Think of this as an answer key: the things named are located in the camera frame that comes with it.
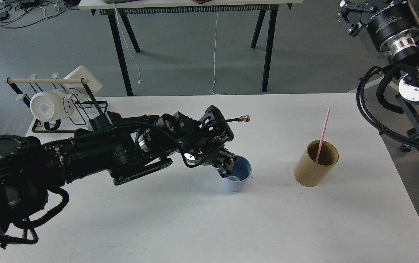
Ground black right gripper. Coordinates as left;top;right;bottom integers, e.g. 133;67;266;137
336;0;419;52

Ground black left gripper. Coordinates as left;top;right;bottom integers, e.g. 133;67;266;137
175;105;238;178

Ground light blue plastic cup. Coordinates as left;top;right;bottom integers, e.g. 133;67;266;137
222;155;252;193

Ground pink chopstick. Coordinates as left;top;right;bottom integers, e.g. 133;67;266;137
316;107;331;163

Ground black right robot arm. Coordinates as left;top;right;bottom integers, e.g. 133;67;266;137
336;0;419;151

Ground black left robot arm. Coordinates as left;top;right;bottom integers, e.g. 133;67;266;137
0;106;237;248

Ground bamboo cylinder holder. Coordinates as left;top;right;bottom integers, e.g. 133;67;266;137
293;140;339;187

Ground white plate in rack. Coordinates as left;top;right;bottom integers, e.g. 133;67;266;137
64;65;104;103

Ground white mug on rack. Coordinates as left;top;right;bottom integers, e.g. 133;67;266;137
30;89;76;122

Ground white background table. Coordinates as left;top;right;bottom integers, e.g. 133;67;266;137
78;0;303;97

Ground white hanging cable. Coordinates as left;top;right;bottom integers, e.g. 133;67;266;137
210;12;226;96

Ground black wire dish rack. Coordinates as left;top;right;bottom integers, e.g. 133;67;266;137
4;77;103;133

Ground black floor cables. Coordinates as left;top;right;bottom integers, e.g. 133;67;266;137
0;0;80;44

